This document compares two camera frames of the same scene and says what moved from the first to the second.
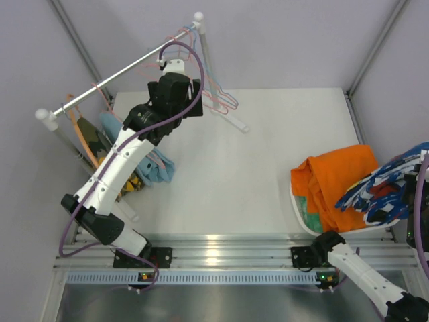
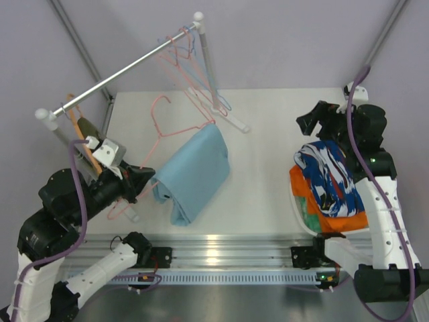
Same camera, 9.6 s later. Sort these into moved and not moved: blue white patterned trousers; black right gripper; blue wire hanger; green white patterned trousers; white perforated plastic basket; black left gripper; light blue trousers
Moved: black left gripper; blue white patterned trousers; black right gripper; light blue trousers; blue wire hanger
Not moved: white perforated plastic basket; green white patterned trousers
